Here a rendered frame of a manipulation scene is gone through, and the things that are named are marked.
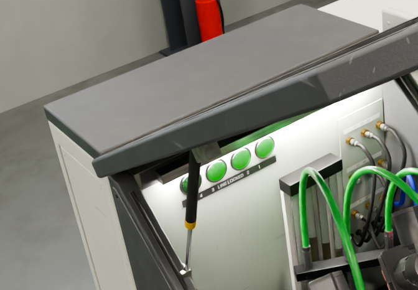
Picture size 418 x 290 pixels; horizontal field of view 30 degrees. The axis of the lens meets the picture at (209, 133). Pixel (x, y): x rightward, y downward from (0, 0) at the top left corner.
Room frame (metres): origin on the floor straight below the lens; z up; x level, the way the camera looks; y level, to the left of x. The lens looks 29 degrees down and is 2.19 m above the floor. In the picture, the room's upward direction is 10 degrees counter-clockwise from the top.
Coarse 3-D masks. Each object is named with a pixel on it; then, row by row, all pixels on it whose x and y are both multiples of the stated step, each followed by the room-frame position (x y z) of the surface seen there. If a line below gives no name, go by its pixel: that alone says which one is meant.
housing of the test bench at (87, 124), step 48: (384, 0) 1.82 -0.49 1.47; (192, 48) 1.66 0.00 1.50; (240, 48) 1.61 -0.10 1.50; (288, 48) 1.57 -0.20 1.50; (336, 48) 1.53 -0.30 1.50; (96, 96) 1.49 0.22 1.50; (144, 96) 1.45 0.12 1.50; (192, 96) 1.41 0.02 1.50; (96, 144) 1.28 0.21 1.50; (96, 192) 1.32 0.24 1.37; (96, 240) 1.40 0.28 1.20; (96, 288) 1.49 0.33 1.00
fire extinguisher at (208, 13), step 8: (200, 0) 4.89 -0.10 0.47; (208, 0) 4.88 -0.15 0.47; (216, 0) 4.89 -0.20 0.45; (200, 8) 4.87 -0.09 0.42; (208, 8) 4.86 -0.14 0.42; (216, 8) 4.89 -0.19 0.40; (200, 16) 4.88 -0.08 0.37; (208, 16) 4.86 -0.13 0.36; (216, 16) 4.88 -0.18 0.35; (200, 24) 4.89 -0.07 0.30; (208, 24) 4.86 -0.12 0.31; (216, 24) 4.87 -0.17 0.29; (200, 32) 4.92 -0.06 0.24; (208, 32) 4.86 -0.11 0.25; (216, 32) 4.86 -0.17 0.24
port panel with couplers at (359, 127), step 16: (352, 112) 1.49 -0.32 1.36; (368, 112) 1.50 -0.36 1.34; (352, 128) 1.48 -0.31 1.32; (368, 128) 1.50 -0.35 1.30; (384, 128) 1.49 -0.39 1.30; (352, 144) 1.45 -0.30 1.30; (368, 144) 1.50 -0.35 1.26; (352, 160) 1.48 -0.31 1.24; (368, 160) 1.50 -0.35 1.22; (384, 160) 1.51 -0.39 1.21; (368, 176) 1.50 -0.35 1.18; (368, 192) 1.50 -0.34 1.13; (352, 208) 1.47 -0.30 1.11; (368, 208) 1.48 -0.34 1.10; (384, 208) 1.52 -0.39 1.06; (352, 224) 1.47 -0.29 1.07
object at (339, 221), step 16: (304, 176) 1.24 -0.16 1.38; (320, 176) 1.15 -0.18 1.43; (304, 192) 1.28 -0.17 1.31; (304, 208) 1.29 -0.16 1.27; (336, 208) 1.07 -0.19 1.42; (304, 224) 1.30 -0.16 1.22; (336, 224) 1.05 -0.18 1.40; (304, 240) 1.30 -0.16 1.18; (352, 256) 0.99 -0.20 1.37; (352, 272) 0.98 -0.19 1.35
